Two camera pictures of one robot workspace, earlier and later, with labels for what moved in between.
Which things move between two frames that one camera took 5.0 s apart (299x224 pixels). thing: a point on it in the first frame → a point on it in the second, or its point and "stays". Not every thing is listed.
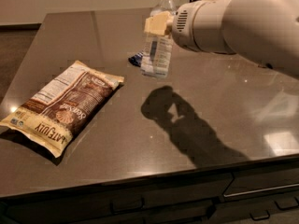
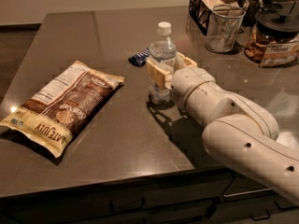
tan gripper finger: x=158 y=24 → x=158 y=75
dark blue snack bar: x=136 y=59 stays
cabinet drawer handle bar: x=280 y=188 stays
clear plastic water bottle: x=157 y=27 → x=164 y=51
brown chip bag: x=57 y=110 stays
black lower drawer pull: x=260 y=218 stays
